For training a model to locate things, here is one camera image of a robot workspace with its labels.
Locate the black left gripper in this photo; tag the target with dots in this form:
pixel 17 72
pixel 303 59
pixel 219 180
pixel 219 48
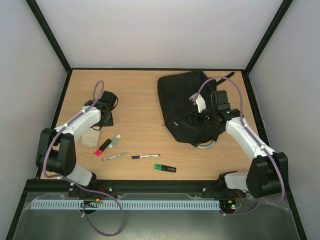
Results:
pixel 110 122

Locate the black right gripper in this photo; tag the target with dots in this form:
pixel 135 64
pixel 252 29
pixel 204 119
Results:
pixel 194 118

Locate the black student backpack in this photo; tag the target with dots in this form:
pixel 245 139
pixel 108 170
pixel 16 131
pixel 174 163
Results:
pixel 174 92

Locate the green highlighter black body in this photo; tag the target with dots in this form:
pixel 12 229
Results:
pixel 165 168

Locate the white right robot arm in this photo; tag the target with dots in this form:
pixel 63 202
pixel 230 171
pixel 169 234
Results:
pixel 264 177

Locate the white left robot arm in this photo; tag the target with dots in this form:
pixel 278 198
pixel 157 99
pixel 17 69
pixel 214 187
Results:
pixel 57 146

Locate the pink highlighter black body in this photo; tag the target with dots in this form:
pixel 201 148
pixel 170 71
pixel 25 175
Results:
pixel 101 149

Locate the silver green pen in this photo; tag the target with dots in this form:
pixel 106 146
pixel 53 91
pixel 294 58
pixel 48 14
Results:
pixel 115 156

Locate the blue capped white pen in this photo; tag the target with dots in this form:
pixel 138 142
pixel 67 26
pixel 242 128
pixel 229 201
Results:
pixel 135 157

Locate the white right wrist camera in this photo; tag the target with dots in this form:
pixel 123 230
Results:
pixel 198 101

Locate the black cage frame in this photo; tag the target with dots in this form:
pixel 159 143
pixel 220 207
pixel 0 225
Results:
pixel 36 11

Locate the light blue cable duct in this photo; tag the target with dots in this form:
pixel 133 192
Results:
pixel 129 205

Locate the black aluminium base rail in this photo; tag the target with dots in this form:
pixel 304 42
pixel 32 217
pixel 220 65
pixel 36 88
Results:
pixel 216 189

